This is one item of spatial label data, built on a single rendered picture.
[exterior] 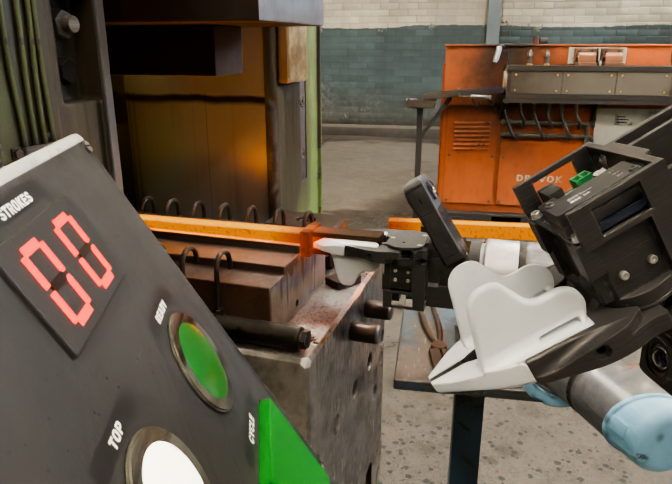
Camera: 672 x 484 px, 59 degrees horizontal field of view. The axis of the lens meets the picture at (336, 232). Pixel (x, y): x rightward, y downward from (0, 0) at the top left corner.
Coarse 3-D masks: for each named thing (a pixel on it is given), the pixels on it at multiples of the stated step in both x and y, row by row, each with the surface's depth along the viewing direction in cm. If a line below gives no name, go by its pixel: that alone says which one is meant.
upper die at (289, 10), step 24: (120, 0) 63; (144, 0) 62; (168, 0) 62; (192, 0) 61; (216, 0) 60; (240, 0) 59; (264, 0) 60; (288, 0) 66; (312, 0) 73; (120, 24) 70; (144, 24) 70; (168, 24) 70; (192, 24) 70; (216, 24) 70; (240, 24) 70; (264, 24) 70; (288, 24) 70; (312, 24) 74
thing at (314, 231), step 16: (160, 224) 83; (176, 224) 83; (192, 224) 82; (208, 224) 82; (224, 224) 82; (240, 224) 82; (256, 224) 81; (320, 224) 80; (272, 240) 79; (288, 240) 78; (304, 240) 76; (368, 240) 74; (304, 256) 77
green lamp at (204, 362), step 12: (180, 336) 30; (192, 336) 31; (204, 336) 33; (192, 348) 30; (204, 348) 31; (192, 360) 29; (204, 360) 30; (216, 360) 32; (204, 372) 30; (216, 372) 31; (204, 384) 29; (216, 384) 30; (216, 396) 30
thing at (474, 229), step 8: (392, 224) 103; (400, 224) 103; (408, 224) 103; (416, 224) 103; (456, 224) 102; (464, 224) 102; (472, 224) 102; (480, 224) 102; (488, 224) 102; (496, 224) 102; (504, 224) 102; (512, 224) 102; (520, 224) 102; (528, 224) 102; (464, 232) 102; (472, 232) 101; (480, 232) 101; (488, 232) 101; (496, 232) 101; (504, 232) 101; (512, 232) 100; (520, 232) 100; (528, 232) 100; (536, 240) 100
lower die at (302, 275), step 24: (168, 240) 82; (192, 240) 81; (216, 240) 80; (240, 240) 79; (264, 240) 78; (192, 264) 75; (240, 264) 74; (264, 264) 73; (288, 264) 73; (312, 264) 82; (240, 288) 69; (264, 288) 68; (288, 288) 74; (312, 288) 83; (240, 312) 70; (264, 312) 69; (288, 312) 75
